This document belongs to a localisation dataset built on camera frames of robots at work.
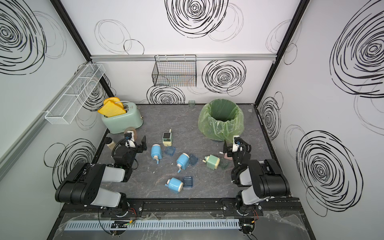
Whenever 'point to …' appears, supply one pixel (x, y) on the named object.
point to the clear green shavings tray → (223, 163)
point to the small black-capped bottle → (110, 143)
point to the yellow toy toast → (112, 106)
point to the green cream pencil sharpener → (212, 162)
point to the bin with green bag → (221, 120)
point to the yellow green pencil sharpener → (167, 138)
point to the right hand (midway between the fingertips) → (235, 140)
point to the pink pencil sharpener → (226, 156)
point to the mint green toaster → (118, 123)
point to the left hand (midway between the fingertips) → (136, 136)
